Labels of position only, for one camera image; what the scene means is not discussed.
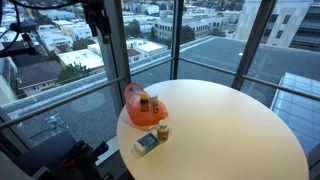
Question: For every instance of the black external camera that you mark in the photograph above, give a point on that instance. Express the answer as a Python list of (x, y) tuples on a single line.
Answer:
[(23, 26)]

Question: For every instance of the blue and white box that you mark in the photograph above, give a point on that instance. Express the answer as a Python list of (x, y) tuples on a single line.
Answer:
[(146, 143)]

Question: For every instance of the wide grey window pillar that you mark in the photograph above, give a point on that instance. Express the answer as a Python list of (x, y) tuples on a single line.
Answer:
[(117, 56)]

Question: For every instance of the orange plastic bag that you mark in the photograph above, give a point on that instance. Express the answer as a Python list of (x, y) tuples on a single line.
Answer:
[(146, 118)]

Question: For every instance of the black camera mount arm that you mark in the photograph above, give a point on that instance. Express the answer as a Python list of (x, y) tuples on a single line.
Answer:
[(20, 50)]

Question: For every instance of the grey metal handrail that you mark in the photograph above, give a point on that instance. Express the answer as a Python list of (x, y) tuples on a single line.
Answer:
[(253, 79), (63, 101)]

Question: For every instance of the yellow capped brown bottle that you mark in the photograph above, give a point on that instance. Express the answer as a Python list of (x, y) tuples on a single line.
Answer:
[(144, 104)]

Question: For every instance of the dark grey equipment case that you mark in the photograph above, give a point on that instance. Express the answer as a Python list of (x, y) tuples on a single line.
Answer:
[(46, 151)]

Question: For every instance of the slim vertical window mullion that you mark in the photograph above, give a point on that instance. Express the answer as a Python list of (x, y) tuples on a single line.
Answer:
[(176, 40)]

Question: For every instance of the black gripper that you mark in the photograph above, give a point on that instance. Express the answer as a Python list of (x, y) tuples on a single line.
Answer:
[(95, 10)]

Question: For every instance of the white capped pill bottle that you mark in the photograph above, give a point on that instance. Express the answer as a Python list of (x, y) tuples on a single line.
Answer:
[(163, 132)]

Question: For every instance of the black clamp with orange parts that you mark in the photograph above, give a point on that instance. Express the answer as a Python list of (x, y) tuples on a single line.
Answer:
[(81, 160)]

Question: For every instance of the slanted grey window mullion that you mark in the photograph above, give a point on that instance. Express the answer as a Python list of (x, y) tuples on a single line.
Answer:
[(250, 43)]

